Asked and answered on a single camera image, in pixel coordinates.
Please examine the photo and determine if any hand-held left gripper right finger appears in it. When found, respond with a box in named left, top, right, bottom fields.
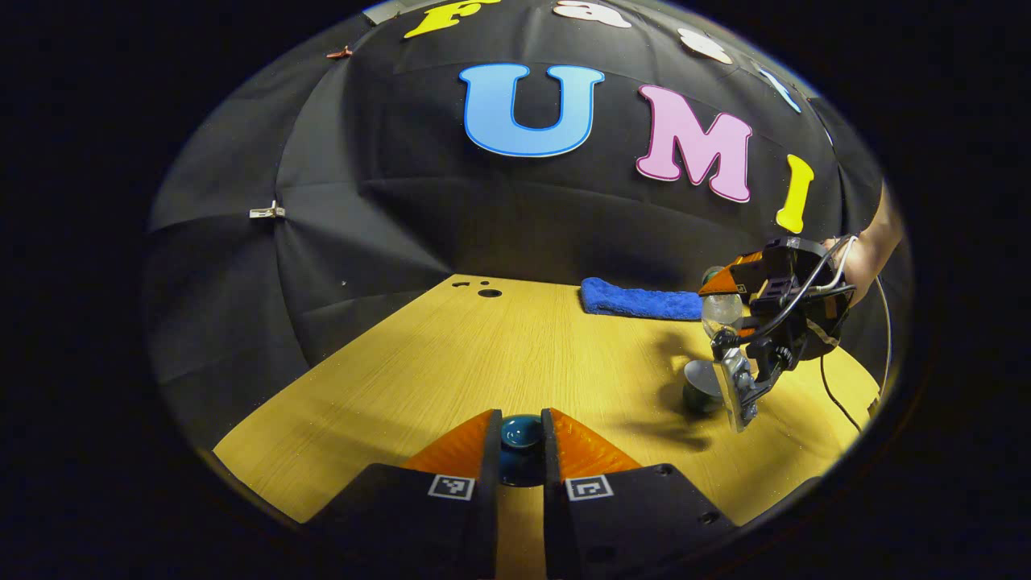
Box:
left=541, top=408, right=738, bottom=580

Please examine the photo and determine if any black backdrop cloth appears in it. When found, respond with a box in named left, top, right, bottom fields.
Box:
left=145, top=0, right=915, bottom=452

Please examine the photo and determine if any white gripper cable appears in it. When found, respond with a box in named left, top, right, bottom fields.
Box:
left=874, top=278, right=893, bottom=397

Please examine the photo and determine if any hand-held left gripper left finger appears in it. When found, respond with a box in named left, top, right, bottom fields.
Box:
left=306, top=409, right=504, bottom=580

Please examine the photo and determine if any clear plastic water bottle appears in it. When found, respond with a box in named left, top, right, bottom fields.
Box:
left=701, top=266, right=747, bottom=339

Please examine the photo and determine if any blue towel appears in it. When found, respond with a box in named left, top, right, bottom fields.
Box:
left=580, top=277, right=706, bottom=321

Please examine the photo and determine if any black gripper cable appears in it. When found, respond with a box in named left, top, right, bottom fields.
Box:
left=819, top=354, right=864, bottom=433

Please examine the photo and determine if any dark teal teacup lid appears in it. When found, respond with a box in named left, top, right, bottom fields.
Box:
left=498, top=414, right=545, bottom=487

